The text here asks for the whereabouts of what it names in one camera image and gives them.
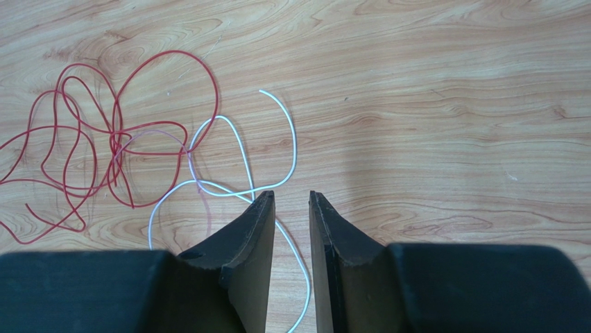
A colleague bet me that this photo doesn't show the white thin cable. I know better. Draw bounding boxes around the white thin cable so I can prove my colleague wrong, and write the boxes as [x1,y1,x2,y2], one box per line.
[147,89,313,333]

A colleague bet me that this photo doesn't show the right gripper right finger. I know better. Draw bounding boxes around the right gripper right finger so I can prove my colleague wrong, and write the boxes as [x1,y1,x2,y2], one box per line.
[309,191,590,332]

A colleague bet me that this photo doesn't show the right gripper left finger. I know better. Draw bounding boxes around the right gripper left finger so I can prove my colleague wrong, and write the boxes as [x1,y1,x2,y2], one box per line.
[1,191,275,332]

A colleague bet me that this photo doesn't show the pink thin cable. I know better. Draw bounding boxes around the pink thin cable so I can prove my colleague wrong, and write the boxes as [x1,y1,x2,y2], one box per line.
[115,129,213,237]

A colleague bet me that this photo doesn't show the red thin cable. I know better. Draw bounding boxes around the red thin cable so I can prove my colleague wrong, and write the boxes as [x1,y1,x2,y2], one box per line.
[0,51,220,245]

